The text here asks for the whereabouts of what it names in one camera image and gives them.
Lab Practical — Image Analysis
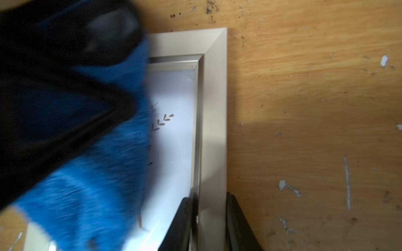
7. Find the blue microfiber cloth black trim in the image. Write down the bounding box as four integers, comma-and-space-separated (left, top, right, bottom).
1, 1, 152, 251

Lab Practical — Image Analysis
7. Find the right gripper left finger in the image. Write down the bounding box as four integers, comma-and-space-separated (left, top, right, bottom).
158, 197, 193, 251

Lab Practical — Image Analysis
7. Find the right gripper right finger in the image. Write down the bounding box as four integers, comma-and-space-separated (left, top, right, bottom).
226, 192, 263, 251

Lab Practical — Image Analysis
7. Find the white picture frame deer print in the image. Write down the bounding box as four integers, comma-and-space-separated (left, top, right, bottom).
24, 28, 228, 251

